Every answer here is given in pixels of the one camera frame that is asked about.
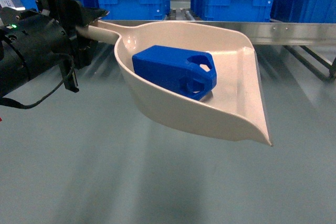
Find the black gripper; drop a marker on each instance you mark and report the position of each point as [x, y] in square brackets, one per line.
[57, 40]

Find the stainless steel roller shelf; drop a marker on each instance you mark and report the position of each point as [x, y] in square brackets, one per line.
[297, 38]

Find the blue crate right front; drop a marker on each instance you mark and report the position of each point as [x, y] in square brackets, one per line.
[232, 10]

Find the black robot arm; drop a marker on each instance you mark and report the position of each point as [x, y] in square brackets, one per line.
[17, 49]

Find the beige plastic dustpan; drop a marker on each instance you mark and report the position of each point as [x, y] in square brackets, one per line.
[233, 111]

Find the blue plastic part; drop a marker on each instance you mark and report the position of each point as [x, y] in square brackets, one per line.
[187, 72]

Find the blue crate left front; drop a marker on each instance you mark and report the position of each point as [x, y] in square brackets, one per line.
[135, 9]

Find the blue crate far right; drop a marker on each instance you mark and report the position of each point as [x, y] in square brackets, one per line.
[304, 11]

